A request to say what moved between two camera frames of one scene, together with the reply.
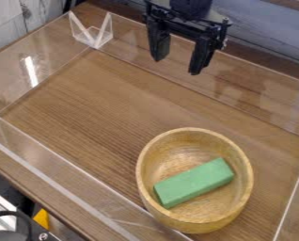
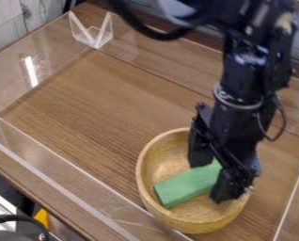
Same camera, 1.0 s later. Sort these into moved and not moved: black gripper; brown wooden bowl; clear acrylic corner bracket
Moved: black gripper
Not moved: brown wooden bowl; clear acrylic corner bracket
